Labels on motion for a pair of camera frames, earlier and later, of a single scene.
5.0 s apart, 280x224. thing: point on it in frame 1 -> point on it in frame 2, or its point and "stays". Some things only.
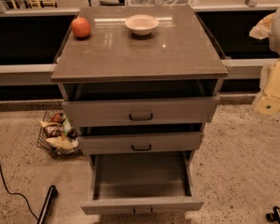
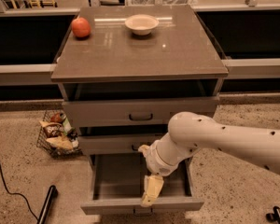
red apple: x=81 y=27 stays
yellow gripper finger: x=271 y=105 -> x=152 y=187
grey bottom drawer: x=141 y=182 stays
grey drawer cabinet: x=140 y=94 stays
